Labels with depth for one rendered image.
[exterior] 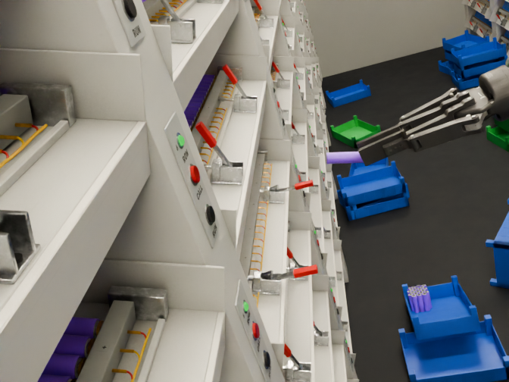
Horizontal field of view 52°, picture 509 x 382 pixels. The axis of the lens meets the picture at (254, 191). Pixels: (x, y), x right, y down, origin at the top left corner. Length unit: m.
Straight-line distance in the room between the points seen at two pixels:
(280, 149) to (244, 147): 0.38
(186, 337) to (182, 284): 0.05
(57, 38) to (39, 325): 0.22
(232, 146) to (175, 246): 0.37
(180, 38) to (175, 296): 0.30
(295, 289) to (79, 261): 0.82
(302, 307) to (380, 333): 1.00
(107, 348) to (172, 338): 0.06
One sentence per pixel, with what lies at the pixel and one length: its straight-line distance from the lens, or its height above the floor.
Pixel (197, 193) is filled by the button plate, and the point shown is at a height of 1.22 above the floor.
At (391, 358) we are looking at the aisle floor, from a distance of 1.94.
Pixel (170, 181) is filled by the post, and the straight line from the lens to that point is 0.42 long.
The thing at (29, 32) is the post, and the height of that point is 1.40.
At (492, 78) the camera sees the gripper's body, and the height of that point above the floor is 1.13.
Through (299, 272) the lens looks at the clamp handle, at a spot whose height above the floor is 0.96.
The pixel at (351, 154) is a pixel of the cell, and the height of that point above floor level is 1.06.
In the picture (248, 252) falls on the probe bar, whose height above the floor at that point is 0.97.
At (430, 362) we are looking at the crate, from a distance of 1.91.
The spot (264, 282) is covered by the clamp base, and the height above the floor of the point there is 0.96.
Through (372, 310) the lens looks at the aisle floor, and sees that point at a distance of 2.12.
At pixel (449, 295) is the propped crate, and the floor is 0.01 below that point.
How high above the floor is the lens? 1.42
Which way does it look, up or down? 27 degrees down
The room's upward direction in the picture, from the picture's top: 19 degrees counter-clockwise
